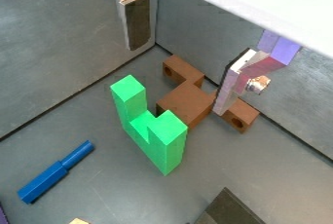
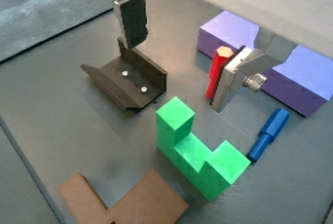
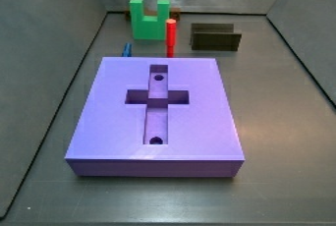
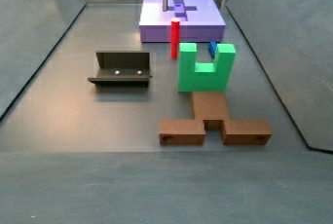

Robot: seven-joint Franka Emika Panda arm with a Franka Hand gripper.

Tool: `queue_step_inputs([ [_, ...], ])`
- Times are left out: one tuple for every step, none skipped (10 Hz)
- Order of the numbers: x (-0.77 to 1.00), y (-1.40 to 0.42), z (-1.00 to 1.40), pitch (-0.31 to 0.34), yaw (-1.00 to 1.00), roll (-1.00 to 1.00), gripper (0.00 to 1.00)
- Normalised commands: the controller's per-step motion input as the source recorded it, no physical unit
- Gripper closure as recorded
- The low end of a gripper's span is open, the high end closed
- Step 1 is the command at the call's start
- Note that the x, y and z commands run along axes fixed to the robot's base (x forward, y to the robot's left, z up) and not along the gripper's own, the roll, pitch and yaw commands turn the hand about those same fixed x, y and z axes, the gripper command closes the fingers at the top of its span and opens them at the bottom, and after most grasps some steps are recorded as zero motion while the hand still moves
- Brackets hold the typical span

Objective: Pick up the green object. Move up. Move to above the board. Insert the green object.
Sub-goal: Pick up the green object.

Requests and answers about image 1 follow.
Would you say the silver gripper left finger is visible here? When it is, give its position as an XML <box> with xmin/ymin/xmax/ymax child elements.
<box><xmin>116</xmin><ymin>0</ymin><xmax>151</xmax><ymax>51</ymax></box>

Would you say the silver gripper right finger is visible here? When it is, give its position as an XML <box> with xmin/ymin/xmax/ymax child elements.
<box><xmin>214</xmin><ymin>30</ymin><xmax>300</xmax><ymax>116</ymax></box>

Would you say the purple board with cross slot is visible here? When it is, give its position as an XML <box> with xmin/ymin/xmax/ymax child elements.
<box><xmin>0</xmin><ymin>203</ymin><xmax>9</xmax><ymax>224</ymax></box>

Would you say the brown stepped block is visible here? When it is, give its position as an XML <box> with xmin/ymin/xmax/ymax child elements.
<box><xmin>156</xmin><ymin>55</ymin><xmax>259</xmax><ymax>133</ymax></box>

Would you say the green U-shaped block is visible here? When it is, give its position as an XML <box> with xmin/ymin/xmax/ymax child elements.
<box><xmin>111</xmin><ymin>75</ymin><xmax>187</xmax><ymax>175</ymax></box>

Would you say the dark grey block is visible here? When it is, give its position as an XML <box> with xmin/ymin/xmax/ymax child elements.
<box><xmin>193</xmin><ymin>188</ymin><xmax>264</xmax><ymax>224</ymax></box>

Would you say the blue peg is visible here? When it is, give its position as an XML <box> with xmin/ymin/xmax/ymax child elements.
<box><xmin>17</xmin><ymin>141</ymin><xmax>93</xmax><ymax>204</ymax></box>

